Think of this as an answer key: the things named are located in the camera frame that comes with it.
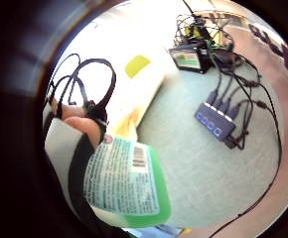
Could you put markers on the yellow sticky note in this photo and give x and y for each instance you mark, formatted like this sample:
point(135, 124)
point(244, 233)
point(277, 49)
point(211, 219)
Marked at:
point(137, 65)

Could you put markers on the green bottle with printed label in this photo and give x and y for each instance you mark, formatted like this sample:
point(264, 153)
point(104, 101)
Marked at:
point(127, 178)

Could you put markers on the white box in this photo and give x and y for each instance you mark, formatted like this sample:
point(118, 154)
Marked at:
point(117, 43)

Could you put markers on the black box with screen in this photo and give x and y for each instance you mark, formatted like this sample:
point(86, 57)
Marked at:
point(190, 59)

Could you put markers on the dark blue usb hub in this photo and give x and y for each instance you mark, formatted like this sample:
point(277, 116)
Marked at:
point(213, 120)

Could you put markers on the blue cloth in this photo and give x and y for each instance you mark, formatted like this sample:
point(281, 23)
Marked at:
point(164, 230)

